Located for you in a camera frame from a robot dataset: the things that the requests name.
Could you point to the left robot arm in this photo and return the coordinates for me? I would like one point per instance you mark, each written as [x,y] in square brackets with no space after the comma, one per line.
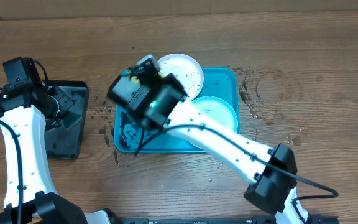
[30,189]

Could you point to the teal plastic tray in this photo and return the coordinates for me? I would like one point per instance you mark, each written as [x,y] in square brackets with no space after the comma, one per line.
[218,82]

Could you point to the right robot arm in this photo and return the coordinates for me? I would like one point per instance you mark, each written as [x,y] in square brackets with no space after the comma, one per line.
[162,98]

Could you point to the white dirty plate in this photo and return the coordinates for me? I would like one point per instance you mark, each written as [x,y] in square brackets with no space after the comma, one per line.
[186,70]

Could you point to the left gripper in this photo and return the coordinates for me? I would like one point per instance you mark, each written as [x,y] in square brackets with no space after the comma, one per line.
[66,102]

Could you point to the yellow plate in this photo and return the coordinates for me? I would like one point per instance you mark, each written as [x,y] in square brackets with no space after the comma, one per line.
[135,79]

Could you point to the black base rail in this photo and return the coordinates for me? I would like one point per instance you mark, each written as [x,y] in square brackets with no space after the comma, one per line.
[261,219]

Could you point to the black water tray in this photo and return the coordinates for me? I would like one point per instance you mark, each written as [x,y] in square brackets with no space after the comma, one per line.
[62,143]

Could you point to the light blue dirty plate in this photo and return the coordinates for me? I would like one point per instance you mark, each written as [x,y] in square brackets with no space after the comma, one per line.
[218,110]

